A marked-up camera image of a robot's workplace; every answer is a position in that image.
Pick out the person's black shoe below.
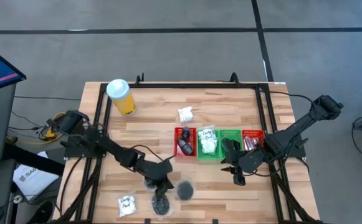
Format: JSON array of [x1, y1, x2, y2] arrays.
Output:
[[24, 198, 55, 224]]

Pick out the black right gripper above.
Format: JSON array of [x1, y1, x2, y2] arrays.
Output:
[[219, 138, 265, 188]]

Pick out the red plastic basket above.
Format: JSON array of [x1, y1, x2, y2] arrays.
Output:
[[173, 126, 198, 157], [241, 129, 266, 156]]

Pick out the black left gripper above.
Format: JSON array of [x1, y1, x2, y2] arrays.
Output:
[[136, 156, 176, 200]]

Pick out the vanity pad packet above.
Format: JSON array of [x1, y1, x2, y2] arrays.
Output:
[[198, 125, 216, 141], [117, 194, 137, 218]]

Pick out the long black scrunchies packet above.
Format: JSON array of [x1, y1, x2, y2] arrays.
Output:
[[143, 177, 173, 218]]

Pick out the small black scrunchie packet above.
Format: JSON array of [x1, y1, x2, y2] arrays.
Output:
[[174, 179, 196, 202]]

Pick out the black floor cable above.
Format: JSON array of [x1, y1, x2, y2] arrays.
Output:
[[13, 95, 82, 101]]

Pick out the yellow cable bundle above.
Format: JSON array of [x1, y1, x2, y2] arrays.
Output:
[[6, 111, 75, 146]]

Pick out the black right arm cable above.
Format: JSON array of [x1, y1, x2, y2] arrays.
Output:
[[213, 80, 315, 106]]

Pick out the white cotton balls bag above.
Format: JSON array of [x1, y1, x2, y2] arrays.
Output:
[[200, 139, 218, 156], [177, 106, 195, 124]]

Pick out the white printed paper sheet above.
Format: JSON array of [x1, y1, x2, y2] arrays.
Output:
[[12, 151, 60, 202]]

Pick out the gray travel bottle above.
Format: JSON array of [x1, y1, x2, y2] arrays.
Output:
[[177, 138, 194, 156]]

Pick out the yellow wipes canister white lid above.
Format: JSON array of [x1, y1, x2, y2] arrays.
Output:
[[105, 78, 138, 117]]

